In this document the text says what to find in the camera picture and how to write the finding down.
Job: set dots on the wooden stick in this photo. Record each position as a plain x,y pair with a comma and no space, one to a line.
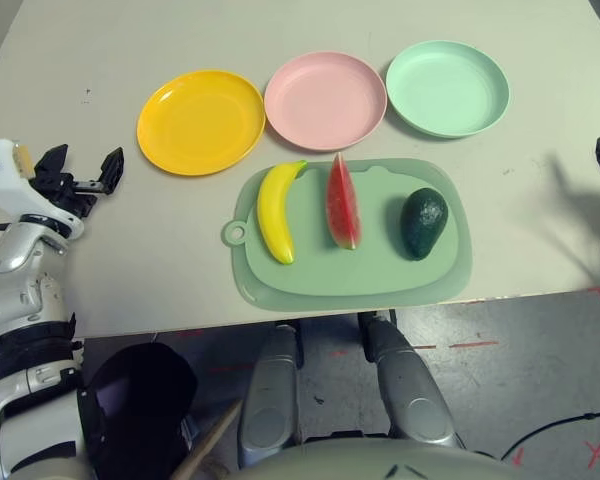
210,435

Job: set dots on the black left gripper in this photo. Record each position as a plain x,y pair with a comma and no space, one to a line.
67,192

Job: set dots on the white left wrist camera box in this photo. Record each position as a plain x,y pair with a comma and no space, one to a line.
0,175

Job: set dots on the beige robot torso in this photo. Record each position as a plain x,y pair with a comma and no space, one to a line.
370,462

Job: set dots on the mint green plastic plate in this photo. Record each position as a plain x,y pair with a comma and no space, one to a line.
447,90

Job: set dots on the yellow plastic plate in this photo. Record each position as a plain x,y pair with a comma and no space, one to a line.
200,125

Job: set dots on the silver right robot leg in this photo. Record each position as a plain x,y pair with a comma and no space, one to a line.
410,390

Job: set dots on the red toy watermelon slice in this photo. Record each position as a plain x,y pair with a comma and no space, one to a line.
344,205

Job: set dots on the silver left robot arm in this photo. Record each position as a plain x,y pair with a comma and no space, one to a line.
20,310

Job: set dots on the yellow toy banana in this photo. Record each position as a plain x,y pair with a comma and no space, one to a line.
272,215

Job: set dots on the pink plastic plate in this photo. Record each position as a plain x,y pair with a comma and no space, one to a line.
325,102

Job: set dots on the dark green toy avocado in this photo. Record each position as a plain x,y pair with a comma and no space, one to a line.
422,222

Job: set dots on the green cutting board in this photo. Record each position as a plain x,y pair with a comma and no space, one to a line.
360,270

